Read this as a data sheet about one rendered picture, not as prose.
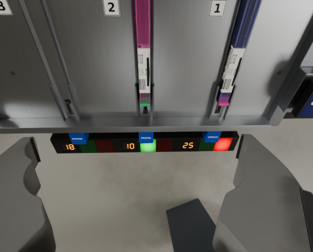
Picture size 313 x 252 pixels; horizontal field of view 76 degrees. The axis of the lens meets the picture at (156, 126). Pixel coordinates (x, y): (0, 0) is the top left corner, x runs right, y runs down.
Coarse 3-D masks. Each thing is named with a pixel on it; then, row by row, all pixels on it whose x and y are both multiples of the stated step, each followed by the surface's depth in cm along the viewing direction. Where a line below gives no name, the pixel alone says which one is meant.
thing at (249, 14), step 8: (248, 0) 20; (256, 0) 20; (248, 8) 20; (256, 8) 20; (240, 16) 21; (248, 16) 21; (240, 24) 21; (248, 24) 21; (240, 32) 22; (248, 32) 22; (232, 40) 23; (240, 40) 22; (224, 96) 28
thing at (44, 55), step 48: (0, 0) 20; (48, 0) 20; (96, 0) 20; (192, 0) 21; (240, 0) 20; (288, 0) 21; (0, 48) 23; (48, 48) 23; (96, 48) 24; (192, 48) 24; (288, 48) 24; (0, 96) 28; (48, 96) 28; (96, 96) 28; (192, 96) 29; (240, 96) 29
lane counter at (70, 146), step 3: (60, 141) 36; (63, 141) 36; (66, 141) 36; (69, 141) 36; (60, 144) 36; (63, 144) 36; (66, 144) 36; (69, 144) 36; (72, 144) 37; (75, 144) 37; (60, 147) 37; (63, 147) 37; (66, 147) 37; (69, 147) 37; (72, 147) 37; (75, 147) 37; (63, 150) 38; (66, 150) 38; (69, 150) 38; (72, 150) 38; (75, 150) 38
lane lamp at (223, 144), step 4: (220, 140) 37; (224, 140) 37; (228, 140) 37; (216, 144) 38; (220, 144) 38; (224, 144) 38; (228, 144) 38; (216, 148) 39; (220, 148) 39; (224, 148) 39
